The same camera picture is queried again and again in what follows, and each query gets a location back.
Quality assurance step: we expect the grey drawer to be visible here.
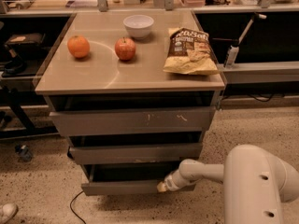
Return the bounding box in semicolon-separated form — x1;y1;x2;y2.
50;91;215;136
70;132;202;164
80;161;197;197

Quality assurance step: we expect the small dark floor object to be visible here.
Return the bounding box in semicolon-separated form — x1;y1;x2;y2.
15;145;33;161

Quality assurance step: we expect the grey middle drawer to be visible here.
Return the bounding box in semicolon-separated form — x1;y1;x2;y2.
70;132;202;164

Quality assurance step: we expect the black floor cable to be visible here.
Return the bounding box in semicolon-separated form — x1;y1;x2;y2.
69;189;88;224

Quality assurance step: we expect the red apple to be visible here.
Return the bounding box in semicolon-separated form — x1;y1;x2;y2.
114;37;136;61

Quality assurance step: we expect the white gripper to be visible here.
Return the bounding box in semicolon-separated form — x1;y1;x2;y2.
157;171;184;192

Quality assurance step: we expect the grey top drawer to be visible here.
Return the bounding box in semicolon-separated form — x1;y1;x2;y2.
50;91;215;136

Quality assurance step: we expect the white bowl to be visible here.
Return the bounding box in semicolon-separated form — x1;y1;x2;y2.
123;15;154;39

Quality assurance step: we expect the white shoe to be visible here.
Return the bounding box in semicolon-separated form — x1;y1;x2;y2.
0;203;18;224

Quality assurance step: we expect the orange fruit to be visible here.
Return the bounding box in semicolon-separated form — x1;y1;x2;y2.
67;35;90;59

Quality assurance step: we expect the yellow brown chip bag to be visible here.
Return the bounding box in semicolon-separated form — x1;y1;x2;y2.
164;28;219;76

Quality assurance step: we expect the grey bottom drawer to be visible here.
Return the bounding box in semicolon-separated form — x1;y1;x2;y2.
80;161;197;197

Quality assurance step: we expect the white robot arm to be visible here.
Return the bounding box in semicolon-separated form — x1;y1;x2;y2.
157;145;299;224

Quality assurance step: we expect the grey drawer cabinet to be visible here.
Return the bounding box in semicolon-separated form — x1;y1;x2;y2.
35;9;226;197

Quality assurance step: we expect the black office chair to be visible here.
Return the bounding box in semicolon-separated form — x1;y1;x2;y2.
4;33;47;75

